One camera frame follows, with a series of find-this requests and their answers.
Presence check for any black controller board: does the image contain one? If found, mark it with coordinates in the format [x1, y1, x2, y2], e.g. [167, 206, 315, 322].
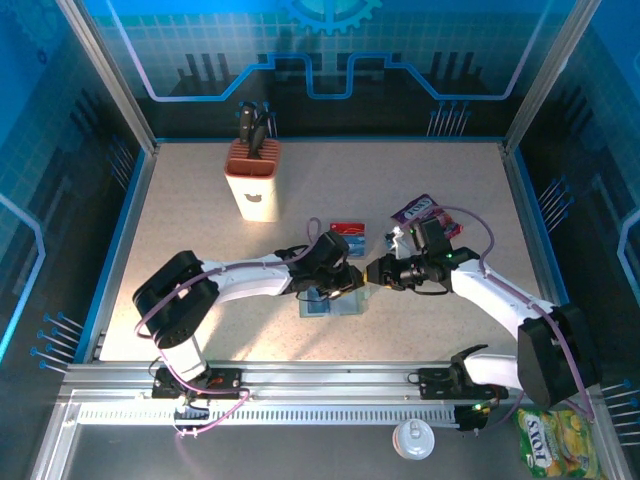
[455, 401, 495, 434]

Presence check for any red credit card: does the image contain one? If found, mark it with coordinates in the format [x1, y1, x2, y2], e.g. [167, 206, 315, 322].
[330, 222, 367, 240]

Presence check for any cream knife block bear cutout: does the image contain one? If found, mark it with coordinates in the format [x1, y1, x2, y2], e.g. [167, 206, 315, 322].
[223, 138, 283, 224]

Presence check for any purple candy bag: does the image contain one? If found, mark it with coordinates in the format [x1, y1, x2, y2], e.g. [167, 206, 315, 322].
[390, 193, 464, 241]

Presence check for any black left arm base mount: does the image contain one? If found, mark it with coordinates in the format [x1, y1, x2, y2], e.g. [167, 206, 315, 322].
[151, 366, 247, 400]

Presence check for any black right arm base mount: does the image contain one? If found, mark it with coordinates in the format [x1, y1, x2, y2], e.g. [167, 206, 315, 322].
[417, 367, 510, 401]

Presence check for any slotted white cable duct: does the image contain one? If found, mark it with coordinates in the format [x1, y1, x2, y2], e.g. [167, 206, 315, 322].
[74, 404, 460, 427]

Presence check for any aluminium frame post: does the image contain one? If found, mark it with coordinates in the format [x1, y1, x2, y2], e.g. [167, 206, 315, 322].
[56, 0, 160, 154]
[502, 0, 603, 154]

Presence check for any white tin can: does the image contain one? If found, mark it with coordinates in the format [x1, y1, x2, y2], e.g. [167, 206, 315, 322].
[392, 418, 436, 460]

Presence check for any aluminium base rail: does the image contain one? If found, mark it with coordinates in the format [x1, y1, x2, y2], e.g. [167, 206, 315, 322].
[58, 360, 601, 399]

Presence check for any black handled knife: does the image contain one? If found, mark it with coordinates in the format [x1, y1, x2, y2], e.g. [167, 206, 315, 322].
[248, 112, 275, 161]
[237, 102, 257, 147]

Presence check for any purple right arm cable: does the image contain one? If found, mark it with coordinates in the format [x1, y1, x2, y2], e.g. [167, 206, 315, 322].
[407, 205, 596, 434]

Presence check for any yellow candy bag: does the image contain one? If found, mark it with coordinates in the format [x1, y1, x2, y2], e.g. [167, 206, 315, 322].
[514, 407, 605, 480]

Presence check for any clear plastic card box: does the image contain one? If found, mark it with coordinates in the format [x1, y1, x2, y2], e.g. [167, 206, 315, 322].
[298, 287, 375, 319]

